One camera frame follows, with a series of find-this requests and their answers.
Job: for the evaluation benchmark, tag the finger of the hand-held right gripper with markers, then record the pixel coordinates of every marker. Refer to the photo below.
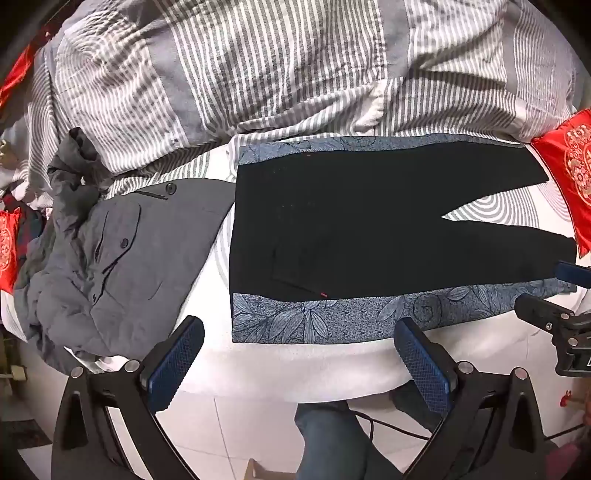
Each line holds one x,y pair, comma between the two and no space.
572,273
538,310

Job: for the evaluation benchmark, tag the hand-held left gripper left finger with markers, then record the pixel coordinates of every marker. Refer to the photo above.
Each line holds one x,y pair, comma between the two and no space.
178,360

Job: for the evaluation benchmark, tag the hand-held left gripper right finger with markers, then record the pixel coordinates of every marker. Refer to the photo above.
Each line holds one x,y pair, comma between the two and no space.
422,364

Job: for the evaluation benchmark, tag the black pants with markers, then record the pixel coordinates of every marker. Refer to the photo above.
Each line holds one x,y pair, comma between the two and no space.
369,221

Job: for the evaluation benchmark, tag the blue floral cloth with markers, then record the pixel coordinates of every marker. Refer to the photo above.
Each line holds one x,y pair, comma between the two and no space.
323,318

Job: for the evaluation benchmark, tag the red embroidered cushion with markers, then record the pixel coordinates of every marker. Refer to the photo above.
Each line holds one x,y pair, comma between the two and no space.
8,249
563,157

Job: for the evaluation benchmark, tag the person's leg in jeans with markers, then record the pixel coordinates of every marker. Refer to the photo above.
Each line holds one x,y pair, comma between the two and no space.
332,443

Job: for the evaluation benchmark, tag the grey jacket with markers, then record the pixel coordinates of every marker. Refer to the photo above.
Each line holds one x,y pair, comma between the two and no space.
152,240

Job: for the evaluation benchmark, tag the cardboard box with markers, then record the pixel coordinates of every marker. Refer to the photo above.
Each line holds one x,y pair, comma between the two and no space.
268,474

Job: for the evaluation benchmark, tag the dark plaid cloth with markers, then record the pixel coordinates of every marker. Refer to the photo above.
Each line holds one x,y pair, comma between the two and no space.
28,226

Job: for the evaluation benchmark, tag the grey white striped duvet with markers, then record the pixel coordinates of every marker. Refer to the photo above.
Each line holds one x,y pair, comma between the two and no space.
277,69

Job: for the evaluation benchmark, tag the red cloth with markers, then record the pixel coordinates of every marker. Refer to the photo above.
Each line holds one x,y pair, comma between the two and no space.
18,74

